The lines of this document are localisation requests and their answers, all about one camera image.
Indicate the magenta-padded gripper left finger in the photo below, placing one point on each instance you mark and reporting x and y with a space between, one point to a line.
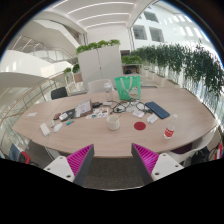
58 166

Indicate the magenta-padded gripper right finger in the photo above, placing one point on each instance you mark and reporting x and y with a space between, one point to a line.
166 165

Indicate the clear red-labelled water bottle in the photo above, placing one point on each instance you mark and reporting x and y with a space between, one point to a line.
169 132

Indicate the small white oblong gadget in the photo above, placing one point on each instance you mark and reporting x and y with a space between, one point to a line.
58 127

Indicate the white charger block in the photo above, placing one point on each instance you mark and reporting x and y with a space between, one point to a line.
45 129

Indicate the small blue gadget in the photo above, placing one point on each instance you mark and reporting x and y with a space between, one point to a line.
69 122

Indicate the flat round red coaster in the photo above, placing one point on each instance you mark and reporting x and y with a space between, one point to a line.
139 126

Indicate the small white carton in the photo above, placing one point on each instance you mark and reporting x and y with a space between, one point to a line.
152 118
138 114

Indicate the black flat wallet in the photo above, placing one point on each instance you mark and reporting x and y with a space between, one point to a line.
68 114

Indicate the small white paper slip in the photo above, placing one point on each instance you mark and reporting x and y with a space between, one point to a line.
32 114

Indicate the colourful sticker sheet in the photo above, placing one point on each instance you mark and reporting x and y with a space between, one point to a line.
97 113

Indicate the white grid-patterned mug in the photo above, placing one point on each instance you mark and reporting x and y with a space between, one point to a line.
113 124

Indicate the small black device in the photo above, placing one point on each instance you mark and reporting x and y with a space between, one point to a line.
96 104

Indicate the black chair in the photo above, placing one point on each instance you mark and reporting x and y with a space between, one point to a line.
59 93

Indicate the glass railing with wooden handrail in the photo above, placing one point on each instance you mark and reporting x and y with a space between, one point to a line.
30 95

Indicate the green cat-print tote bag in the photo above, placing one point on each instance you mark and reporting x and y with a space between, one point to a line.
128 89

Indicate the clear lidded plastic tumbler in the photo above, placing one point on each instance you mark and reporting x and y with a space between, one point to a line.
108 93

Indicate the potted green plant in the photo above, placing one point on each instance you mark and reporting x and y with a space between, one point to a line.
67 70
76 69

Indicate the row of green hedge plants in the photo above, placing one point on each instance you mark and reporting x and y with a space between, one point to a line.
186 65

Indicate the wooden shelf with plants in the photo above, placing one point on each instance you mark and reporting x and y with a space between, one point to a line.
131 61

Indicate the white cabinet topped with plants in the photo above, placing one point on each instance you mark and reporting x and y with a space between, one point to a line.
99 65

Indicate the ceiling strip lights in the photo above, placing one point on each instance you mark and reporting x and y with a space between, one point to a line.
100 15

